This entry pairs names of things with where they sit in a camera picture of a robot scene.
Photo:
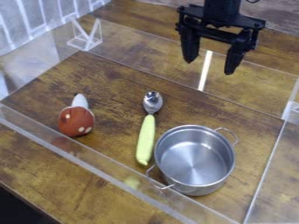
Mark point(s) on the stainless steel pot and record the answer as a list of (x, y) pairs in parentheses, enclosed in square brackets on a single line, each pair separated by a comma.
[(193, 159)]

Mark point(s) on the clear acrylic right barrier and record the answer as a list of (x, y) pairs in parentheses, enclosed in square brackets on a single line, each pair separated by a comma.
[(274, 203)]

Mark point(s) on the clear acrylic front barrier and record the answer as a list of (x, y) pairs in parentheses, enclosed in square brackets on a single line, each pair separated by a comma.
[(178, 206)]

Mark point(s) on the clear acrylic barrier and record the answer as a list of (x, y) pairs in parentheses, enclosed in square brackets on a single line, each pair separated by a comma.
[(274, 203), (178, 206)]

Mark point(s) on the red toy mushroom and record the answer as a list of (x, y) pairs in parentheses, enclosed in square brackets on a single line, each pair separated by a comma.
[(76, 118)]

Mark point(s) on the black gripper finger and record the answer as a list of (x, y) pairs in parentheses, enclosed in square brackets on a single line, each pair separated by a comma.
[(189, 43), (234, 55)]

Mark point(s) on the clear acrylic triangle bracket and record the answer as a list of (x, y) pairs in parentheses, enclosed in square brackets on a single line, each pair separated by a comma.
[(84, 41)]

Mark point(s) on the green handled metal spoon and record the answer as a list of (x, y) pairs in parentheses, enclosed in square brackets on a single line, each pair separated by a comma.
[(152, 104)]

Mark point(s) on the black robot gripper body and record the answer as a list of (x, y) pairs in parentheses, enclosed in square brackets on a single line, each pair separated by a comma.
[(217, 21)]

